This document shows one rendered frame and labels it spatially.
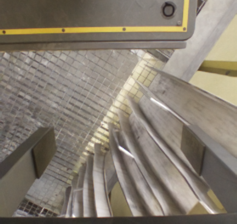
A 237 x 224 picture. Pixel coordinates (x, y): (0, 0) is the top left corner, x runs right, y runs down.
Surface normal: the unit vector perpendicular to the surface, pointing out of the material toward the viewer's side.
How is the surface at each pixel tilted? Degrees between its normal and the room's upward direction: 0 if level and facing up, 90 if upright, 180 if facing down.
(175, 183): 64
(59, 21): 0
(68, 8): 0
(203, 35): 0
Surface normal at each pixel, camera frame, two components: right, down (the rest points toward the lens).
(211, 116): -0.78, -0.34
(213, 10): 0.01, 0.28
